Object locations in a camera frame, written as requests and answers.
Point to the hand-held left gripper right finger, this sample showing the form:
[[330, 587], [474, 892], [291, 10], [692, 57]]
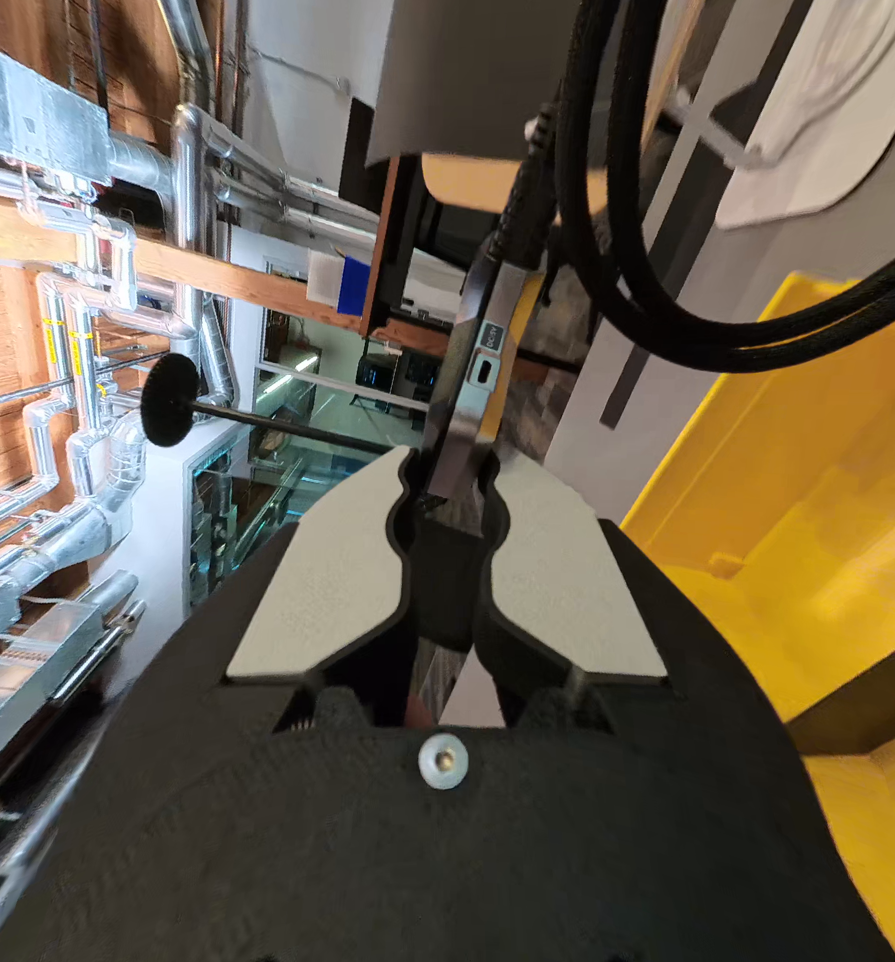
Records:
[[568, 594]]

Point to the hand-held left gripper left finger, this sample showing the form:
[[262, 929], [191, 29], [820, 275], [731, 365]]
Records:
[[327, 579]]

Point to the glossy silver-edged usb hub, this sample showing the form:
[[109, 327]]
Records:
[[477, 406]]

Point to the yellow plastic bin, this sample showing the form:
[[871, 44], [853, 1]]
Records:
[[793, 526]]

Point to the black round disc on rod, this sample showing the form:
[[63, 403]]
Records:
[[168, 398]]

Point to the small blue box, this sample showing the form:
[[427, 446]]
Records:
[[353, 289]]

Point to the white foam block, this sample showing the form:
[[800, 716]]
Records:
[[323, 276]]

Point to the wooden beam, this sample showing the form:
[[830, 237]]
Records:
[[229, 274]]

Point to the cluster of silver metal pipes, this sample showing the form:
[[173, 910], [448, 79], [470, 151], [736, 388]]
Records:
[[192, 188]]

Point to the black monitor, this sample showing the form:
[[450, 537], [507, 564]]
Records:
[[353, 150]]

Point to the black flat panel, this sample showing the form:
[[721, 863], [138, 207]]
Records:
[[477, 75]]

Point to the brown wooden desk frame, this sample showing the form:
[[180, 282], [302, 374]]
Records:
[[380, 255]]

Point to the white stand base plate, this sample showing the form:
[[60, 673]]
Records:
[[808, 113]]

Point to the silver air duct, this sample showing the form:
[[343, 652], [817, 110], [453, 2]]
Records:
[[34, 113]]

